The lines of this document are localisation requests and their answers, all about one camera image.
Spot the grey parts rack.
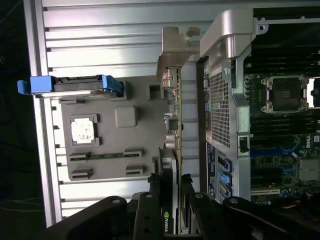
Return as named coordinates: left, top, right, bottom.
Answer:
left=51, top=79, right=200, bottom=187

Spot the white expansion slot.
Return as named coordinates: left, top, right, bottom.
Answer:
left=250, top=187, right=281, bottom=198

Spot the green RAM stick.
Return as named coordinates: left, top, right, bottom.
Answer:
left=69, top=151, right=144, bottom=161

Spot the black case latch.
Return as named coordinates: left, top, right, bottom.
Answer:
left=238, top=136, right=250, bottom=154

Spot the green Dell motherboard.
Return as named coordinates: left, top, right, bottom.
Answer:
left=243, top=53, right=320, bottom=218

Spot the blue expansion slot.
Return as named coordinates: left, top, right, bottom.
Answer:
left=250, top=149, right=299, bottom=158

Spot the silver CPU chip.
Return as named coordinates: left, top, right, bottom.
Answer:
left=70, top=116, right=98, bottom=145

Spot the black RAM slot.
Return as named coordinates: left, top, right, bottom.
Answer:
left=249, top=61, right=320, bottom=69
left=249, top=67, right=320, bottom=75
left=251, top=125, right=313, bottom=132
left=251, top=115, right=313, bottom=122
left=249, top=54, right=320, bottom=62
left=251, top=120, right=313, bottom=127
left=251, top=130, right=313, bottom=137
left=249, top=48, right=320, bottom=56

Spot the open black PC case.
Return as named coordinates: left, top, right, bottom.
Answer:
left=195, top=8, right=320, bottom=223

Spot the silver chipset heatsink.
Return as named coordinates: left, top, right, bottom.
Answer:
left=298, top=158, right=320, bottom=181

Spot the CPU socket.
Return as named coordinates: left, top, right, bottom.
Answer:
left=260, top=75, right=310, bottom=114

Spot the hard disk in blue carrier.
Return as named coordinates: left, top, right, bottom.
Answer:
left=16, top=74, right=124, bottom=100

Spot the silver socket cover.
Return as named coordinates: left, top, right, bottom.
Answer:
left=306, top=78, right=320, bottom=110

